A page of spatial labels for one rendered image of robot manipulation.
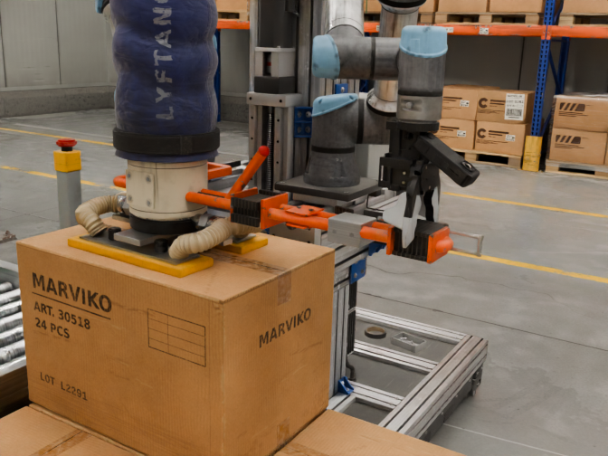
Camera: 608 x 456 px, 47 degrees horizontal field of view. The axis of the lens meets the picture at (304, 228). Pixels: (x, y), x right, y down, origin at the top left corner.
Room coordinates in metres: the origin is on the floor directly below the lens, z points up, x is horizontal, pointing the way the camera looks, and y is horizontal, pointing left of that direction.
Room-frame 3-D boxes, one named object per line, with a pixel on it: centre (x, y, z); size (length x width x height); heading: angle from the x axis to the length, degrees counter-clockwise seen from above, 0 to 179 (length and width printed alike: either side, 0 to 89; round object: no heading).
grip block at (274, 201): (1.35, 0.09, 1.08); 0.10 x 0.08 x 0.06; 147
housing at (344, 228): (1.24, -0.09, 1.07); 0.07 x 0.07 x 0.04; 57
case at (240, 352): (1.50, 0.29, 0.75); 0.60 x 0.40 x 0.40; 58
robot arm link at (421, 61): (1.18, -0.19, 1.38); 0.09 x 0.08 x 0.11; 178
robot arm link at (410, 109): (1.17, -0.18, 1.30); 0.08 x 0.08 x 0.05
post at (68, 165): (2.42, 0.84, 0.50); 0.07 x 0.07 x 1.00; 59
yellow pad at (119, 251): (1.41, 0.35, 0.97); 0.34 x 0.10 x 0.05; 57
